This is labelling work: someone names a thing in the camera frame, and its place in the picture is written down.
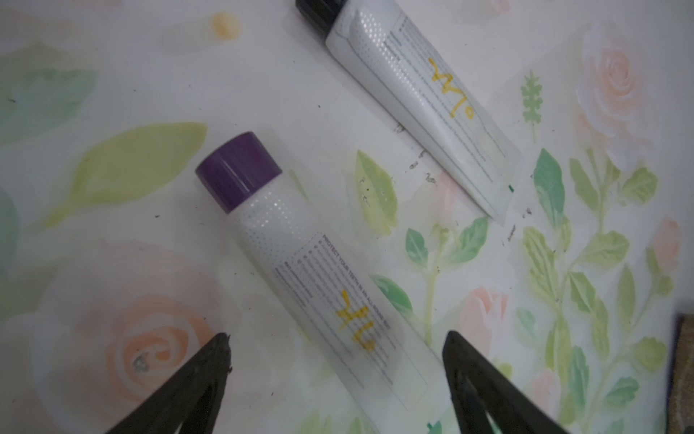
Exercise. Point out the white tube purple cap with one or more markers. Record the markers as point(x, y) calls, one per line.
point(394, 377)

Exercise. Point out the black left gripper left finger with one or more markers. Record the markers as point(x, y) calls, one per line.
point(189, 401)

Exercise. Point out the brown striped towel cloth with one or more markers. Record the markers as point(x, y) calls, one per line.
point(680, 401)

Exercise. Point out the white tube dark cap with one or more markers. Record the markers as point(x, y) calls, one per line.
point(383, 49)

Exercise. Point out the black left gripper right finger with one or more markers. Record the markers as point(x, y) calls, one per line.
point(483, 398)

